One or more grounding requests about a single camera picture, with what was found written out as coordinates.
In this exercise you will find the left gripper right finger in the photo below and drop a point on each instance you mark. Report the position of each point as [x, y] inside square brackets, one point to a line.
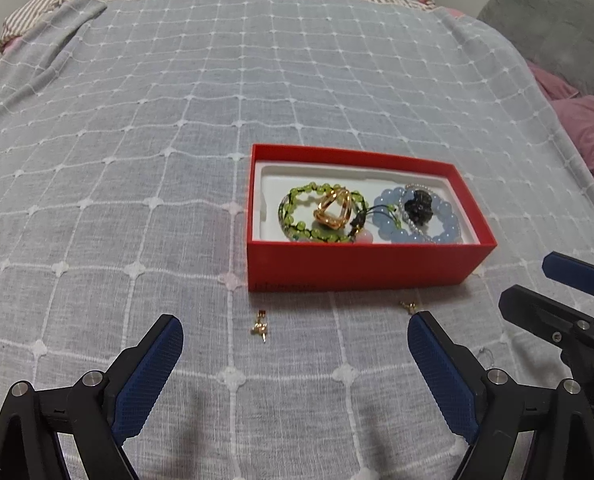
[487, 415]

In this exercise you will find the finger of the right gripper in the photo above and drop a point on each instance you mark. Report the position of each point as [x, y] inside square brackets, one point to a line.
[569, 271]
[546, 318]

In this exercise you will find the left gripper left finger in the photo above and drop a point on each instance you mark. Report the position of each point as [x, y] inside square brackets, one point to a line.
[106, 409]

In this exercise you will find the small gold earring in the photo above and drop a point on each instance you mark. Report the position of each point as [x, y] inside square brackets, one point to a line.
[260, 327]

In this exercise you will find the black hair claw clip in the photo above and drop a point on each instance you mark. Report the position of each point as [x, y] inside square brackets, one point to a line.
[417, 205]

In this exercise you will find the pink blanket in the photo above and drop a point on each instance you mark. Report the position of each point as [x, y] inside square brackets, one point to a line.
[574, 110]

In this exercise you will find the grey cushion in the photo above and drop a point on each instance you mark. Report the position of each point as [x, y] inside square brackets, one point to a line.
[557, 35]

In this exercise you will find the grey checked bedspread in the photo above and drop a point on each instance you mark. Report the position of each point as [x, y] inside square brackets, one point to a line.
[125, 136]

